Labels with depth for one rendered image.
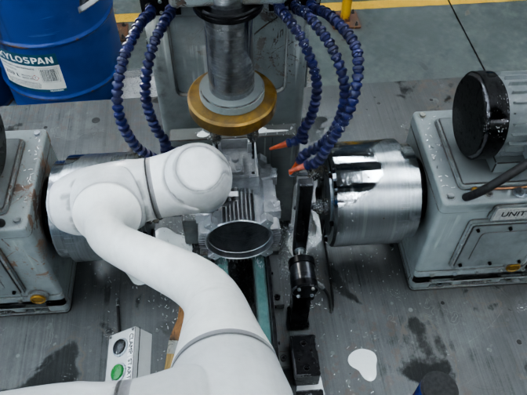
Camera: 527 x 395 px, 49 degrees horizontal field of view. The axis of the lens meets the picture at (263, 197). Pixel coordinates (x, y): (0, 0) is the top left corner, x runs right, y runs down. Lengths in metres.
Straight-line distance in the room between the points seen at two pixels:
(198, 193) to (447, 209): 0.61
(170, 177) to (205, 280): 0.29
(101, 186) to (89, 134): 1.04
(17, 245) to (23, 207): 0.09
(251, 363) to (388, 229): 0.89
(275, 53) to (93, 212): 0.67
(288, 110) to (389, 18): 2.40
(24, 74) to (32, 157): 1.46
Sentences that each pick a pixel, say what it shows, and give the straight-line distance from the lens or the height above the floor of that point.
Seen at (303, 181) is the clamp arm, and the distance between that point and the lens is 1.14.
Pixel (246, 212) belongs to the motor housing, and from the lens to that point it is 1.26.
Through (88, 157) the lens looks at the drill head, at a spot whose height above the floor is 1.15.
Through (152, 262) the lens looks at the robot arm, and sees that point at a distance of 0.70.
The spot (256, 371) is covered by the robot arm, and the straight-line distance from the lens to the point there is 0.47.
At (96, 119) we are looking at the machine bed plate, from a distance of 1.97.
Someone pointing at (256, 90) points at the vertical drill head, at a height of 1.36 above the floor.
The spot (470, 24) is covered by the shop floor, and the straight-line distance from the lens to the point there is 3.90.
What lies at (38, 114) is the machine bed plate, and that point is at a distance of 2.04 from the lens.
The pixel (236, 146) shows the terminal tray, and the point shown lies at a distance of 1.37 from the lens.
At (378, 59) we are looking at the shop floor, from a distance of 3.48.
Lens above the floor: 2.12
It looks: 52 degrees down
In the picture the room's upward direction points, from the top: 1 degrees clockwise
